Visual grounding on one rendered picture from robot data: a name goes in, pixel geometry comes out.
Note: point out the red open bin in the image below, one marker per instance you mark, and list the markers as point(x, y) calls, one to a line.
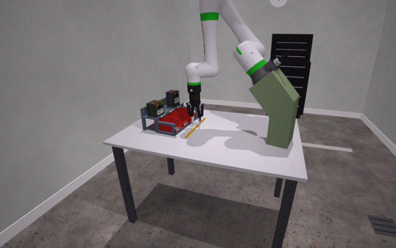
point(169, 120)
point(183, 110)
point(180, 116)

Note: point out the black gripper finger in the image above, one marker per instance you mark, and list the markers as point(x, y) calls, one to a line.
point(190, 112)
point(200, 113)

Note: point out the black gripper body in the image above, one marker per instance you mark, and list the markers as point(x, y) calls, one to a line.
point(194, 98)

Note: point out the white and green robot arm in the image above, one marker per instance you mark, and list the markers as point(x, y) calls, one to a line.
point(246, 53)

